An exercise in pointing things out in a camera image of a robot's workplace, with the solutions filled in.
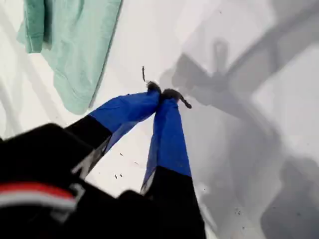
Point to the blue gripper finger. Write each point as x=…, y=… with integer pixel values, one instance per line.
x=124, y=109
x=169, y=139

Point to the pale green T-shirt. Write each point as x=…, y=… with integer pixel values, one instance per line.
x=74, y=49

